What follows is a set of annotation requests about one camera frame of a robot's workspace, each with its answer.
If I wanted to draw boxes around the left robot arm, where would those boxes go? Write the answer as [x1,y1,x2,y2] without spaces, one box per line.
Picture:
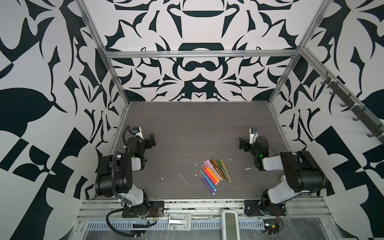
[95,126,156,210]

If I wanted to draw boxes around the dark tan pen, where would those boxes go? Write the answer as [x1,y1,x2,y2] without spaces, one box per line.
[211,157,228,181]

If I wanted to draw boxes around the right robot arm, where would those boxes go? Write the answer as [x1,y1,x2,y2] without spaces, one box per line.
[239,136,328,217]

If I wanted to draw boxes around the wall hook rail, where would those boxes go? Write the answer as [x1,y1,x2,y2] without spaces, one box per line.
[322,72,384,145]

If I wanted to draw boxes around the brown pen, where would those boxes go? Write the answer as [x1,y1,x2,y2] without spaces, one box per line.
[209,158,226,181]

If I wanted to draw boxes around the white latch bracket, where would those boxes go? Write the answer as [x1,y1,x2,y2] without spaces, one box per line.
[168,213,192,231]

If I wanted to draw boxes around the black corrugated cable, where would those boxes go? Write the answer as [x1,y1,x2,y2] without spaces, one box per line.
[105,207,157,238]

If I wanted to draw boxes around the green pen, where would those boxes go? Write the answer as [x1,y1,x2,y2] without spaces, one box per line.
[218,161,230,182]

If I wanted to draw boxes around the white handheld device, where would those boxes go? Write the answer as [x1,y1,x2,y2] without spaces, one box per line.
[221,209,240,240]

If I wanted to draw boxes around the red marker pen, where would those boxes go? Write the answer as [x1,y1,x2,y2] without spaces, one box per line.
[203,167,218,185]

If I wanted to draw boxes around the pink cream marker pen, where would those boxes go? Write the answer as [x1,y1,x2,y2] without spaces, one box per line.
[206,161,223,181]

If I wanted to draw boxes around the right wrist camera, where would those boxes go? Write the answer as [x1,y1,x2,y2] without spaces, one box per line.
[249,128,259,145]

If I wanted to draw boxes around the small circuit board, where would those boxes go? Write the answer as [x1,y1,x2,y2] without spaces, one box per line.
[264,218,284,236]

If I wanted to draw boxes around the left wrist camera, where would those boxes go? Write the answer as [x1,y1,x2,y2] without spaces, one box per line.
[131,127,144,139]

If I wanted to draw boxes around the lilac marker pen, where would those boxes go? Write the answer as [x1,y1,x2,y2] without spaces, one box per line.
[204,161,220,182]

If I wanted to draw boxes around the aluminium frame crossbar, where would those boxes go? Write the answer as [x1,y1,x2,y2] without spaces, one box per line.
[105,50,298,59]

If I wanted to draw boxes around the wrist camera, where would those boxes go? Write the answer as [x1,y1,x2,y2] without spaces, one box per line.
[249,128,259,145]
[131,127,144,139]

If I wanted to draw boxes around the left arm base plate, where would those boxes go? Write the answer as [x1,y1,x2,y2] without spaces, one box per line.
[122,201,165,218]

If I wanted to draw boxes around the orange marker pen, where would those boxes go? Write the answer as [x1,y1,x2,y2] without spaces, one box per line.
[204,165,220,184]

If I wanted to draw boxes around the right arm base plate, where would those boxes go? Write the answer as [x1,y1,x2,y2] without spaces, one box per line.
[244,200,286,217]

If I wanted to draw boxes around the purple marker pen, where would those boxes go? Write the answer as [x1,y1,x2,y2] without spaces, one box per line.
[198,173,215,195]

